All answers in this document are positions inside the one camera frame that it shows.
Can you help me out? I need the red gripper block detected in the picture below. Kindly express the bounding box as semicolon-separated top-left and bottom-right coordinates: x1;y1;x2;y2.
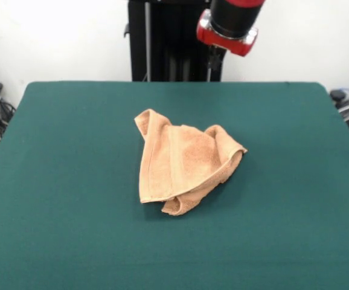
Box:
196;8;259;70

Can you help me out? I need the tan terry towel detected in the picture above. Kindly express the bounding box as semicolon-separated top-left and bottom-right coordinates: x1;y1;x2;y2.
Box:
133;109;248;217

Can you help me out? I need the dark green table cloth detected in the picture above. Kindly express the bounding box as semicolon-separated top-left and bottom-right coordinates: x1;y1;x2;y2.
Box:
0;80;349;290

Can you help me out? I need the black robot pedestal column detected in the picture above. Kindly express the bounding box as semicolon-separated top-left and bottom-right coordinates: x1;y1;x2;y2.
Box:
123;0;232;82

